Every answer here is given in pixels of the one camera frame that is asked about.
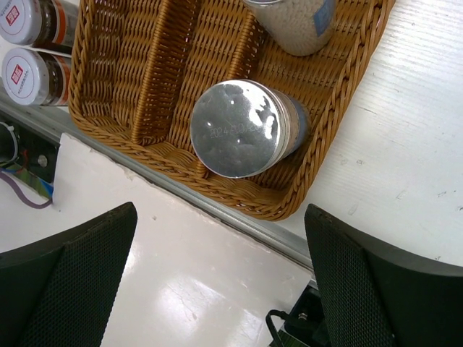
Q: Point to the white-lid spice jar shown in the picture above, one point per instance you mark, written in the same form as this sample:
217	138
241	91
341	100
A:
36	78
47	24

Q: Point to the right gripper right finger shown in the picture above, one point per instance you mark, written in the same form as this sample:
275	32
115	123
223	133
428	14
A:
376	294

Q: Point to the brown wicker basket tray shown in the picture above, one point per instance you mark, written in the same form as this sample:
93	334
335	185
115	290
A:
201	92

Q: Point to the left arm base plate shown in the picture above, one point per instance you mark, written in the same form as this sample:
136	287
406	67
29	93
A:
28	155

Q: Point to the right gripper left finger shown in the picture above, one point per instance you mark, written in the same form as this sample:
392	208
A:
59	291

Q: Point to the silver-lid white can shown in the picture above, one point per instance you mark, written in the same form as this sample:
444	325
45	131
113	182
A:
241	128
299	27

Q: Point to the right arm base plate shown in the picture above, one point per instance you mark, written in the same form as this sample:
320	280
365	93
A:
305	325

